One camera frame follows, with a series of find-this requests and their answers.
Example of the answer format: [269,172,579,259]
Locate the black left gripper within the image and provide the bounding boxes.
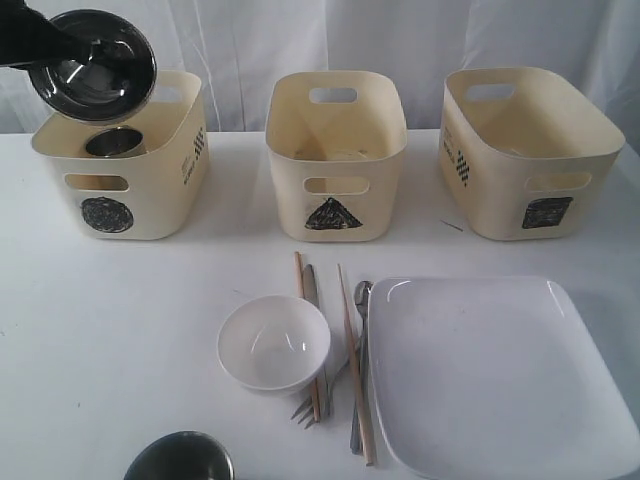
[1,1,105,68]

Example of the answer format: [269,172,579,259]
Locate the steel mug with handle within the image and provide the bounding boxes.
[84,126,146,158]

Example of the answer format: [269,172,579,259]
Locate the white plastic bowl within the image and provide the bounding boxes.
[217,295,331,397]

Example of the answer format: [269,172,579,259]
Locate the small steel cup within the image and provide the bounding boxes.
[123,431,236,480]

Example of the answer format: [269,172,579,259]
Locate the white backdrop curtain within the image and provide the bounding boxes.
[0,0,640,136]

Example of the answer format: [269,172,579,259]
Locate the cream bin with circle mark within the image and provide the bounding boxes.
[31,70,209,240]

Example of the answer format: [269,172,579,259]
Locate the cream bin with triangle mark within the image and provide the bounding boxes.
[265,70,408,242]

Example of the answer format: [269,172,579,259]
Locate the left wooden chopstick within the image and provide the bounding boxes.
[291,251,321,430]

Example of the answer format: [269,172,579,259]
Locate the wooden chopstick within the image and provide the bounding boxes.
[337,264,376,467]
[291,251,321,430]

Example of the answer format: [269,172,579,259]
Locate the steel table knife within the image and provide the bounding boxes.
[302,264,330,420]

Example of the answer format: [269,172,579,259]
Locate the steel spoon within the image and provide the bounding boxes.
[350,280,373,455]

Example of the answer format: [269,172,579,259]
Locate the steel fork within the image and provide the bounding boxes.
[290,358,349,429]

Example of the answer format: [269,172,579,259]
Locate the cream bin with square mark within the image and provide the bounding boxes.
[439,67,625,241]

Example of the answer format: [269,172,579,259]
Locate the right wooden chopstick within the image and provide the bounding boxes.
[337,264,376,467]

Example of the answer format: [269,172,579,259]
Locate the white square plate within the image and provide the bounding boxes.
[368,276,639,479]

